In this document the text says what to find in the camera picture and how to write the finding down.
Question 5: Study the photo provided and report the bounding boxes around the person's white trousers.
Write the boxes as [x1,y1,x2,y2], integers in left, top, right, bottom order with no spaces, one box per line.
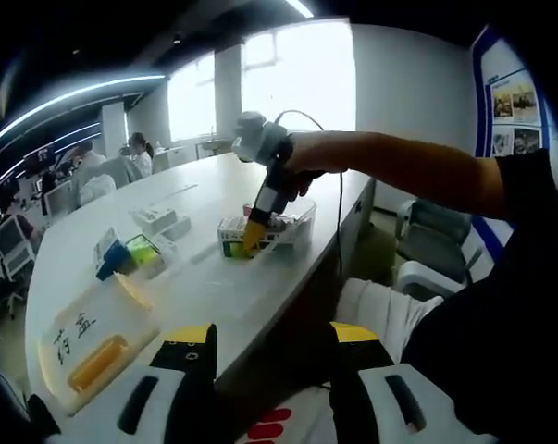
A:
[338,277,446,366]

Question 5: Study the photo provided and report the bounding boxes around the person's black shirt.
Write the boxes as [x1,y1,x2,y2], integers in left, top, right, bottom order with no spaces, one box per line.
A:
[398,147,558,444]

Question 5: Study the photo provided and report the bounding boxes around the person's right hand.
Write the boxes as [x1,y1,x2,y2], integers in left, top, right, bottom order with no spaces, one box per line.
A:
[282,132,349,201]

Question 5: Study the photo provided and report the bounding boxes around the curved ceiling light strip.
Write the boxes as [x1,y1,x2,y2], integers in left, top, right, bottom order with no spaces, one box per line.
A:
[0,73,167,154]

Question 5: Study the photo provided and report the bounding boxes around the bright green medicine box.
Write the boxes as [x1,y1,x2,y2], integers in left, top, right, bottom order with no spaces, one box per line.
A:
[124,233,164,272]

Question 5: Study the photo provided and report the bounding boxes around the office chair draped with jacket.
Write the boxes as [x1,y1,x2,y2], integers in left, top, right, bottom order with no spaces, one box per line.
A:
[77,156,134,207]

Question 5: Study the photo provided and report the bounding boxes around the clear plastic storage box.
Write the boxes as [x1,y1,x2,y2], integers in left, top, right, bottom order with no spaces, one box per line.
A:
[217,197,318,261]

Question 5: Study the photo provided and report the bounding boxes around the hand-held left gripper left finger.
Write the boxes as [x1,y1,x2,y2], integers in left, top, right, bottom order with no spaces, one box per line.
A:
[58,322,220,444]

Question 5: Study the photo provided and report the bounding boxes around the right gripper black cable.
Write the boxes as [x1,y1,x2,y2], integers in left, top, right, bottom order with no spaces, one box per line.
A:
[276,108,345,283]

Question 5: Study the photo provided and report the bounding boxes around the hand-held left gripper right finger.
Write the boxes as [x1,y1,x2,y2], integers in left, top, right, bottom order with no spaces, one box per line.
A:
[329,320,490,444]

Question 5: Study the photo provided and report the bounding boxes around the blue white wall poster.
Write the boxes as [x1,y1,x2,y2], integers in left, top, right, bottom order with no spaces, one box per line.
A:
[471,25,557,249]

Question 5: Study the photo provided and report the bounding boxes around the white mesh office chair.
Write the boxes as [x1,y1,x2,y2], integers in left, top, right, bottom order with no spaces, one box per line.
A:
[0,215,38,284]
[44,179,75,216]

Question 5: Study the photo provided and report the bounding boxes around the straight ceiling light strip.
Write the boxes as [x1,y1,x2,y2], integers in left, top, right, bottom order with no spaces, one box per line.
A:
[285,0,315,19]

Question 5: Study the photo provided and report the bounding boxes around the white chair armrest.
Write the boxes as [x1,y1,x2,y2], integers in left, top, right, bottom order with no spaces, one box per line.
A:
[395,258,469,300]

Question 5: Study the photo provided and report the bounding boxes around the white cloth red marks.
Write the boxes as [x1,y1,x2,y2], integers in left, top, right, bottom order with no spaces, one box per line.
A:
[241,386,338,444]

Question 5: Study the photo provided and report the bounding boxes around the plain white medicine box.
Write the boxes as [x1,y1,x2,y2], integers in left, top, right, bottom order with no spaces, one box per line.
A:
[129,206,178,228]

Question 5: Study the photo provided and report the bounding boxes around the large window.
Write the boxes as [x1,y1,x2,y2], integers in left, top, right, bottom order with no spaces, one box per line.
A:
[167,22,357,142]

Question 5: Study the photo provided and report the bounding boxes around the grey office chair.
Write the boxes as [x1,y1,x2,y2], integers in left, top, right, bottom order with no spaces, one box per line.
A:
[396,198,486,278]

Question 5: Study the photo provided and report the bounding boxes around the blue white medicine box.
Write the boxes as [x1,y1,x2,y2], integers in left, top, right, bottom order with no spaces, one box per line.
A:
[93,226,140,282]

